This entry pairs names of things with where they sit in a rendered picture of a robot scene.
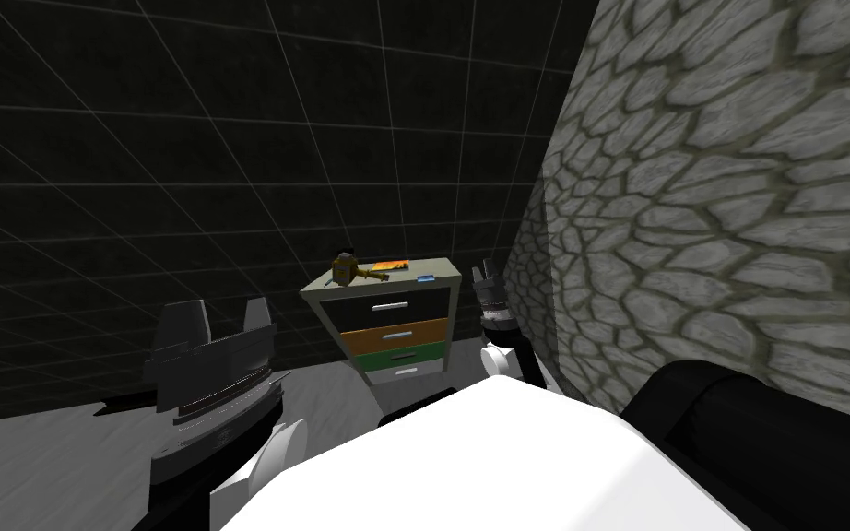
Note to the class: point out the orange book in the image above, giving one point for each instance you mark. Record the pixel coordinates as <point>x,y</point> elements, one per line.
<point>391,265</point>

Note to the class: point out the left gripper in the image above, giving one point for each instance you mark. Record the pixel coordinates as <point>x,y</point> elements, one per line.
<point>211,372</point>

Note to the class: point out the yellow toy tool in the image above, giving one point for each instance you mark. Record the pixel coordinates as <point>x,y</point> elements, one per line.
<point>373,276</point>

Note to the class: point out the orange drawer front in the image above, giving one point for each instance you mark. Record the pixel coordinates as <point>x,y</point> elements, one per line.
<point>366,341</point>

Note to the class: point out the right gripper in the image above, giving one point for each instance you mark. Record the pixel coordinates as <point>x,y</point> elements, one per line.
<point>490,291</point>

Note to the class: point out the black drawer front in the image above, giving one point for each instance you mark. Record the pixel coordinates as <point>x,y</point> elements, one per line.
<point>351,313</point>

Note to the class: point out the brown bottle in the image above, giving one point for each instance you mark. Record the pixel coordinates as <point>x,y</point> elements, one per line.
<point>344,270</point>

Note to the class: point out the grey drawer front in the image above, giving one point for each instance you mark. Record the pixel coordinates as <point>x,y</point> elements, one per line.
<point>429,371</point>

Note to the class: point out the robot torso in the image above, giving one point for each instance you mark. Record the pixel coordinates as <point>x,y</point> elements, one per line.
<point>484,472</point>

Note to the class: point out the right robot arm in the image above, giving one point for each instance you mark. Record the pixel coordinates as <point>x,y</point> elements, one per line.
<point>764,450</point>

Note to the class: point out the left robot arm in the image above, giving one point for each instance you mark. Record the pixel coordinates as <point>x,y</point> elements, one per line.
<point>226,446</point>

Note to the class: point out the green drawer front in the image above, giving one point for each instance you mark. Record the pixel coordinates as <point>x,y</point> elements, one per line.
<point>377,361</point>

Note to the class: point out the grey drawer cabinet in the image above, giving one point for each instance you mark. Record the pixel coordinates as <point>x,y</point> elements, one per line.
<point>436,269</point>

